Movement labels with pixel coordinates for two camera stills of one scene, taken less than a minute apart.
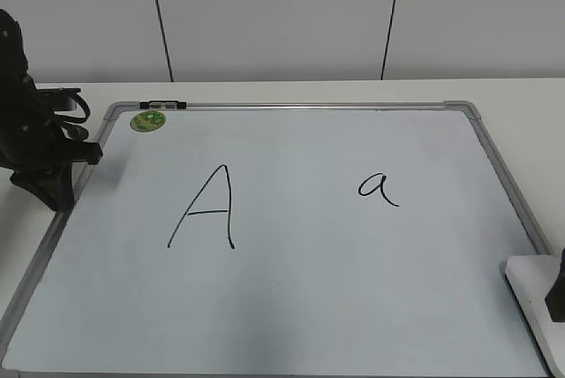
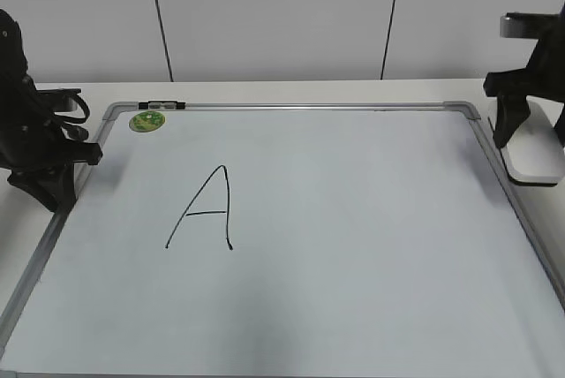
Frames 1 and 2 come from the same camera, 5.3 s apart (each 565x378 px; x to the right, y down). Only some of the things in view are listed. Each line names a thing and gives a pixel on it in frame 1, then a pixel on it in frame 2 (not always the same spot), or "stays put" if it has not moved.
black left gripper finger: [555, 298] → [544, 78]
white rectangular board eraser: [532, 278] → [535, 154]
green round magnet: [147, 121] stays put
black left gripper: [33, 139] stays put
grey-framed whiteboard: [284, 239] stays put
